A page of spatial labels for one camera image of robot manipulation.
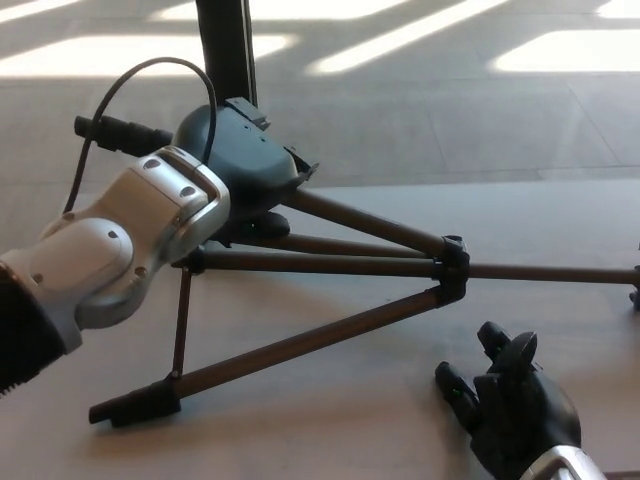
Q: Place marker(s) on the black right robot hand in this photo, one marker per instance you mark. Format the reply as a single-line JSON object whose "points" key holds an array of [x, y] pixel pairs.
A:
{"points": [[530, 410]]}

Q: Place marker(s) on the black vertical post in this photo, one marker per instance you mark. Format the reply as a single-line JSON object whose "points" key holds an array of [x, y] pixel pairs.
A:
{"points": [[225, 50]]}

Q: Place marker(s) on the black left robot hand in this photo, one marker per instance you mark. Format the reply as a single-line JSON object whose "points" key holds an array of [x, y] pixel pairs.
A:
{"points": [[250, 155]]}

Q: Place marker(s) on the bronze camera tripod black joints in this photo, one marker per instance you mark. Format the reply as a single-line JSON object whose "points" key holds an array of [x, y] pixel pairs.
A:
{"points": [[320, 264]]}

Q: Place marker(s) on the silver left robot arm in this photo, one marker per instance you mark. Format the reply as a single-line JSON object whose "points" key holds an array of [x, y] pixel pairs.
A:
{"points": [[125, 225]]}

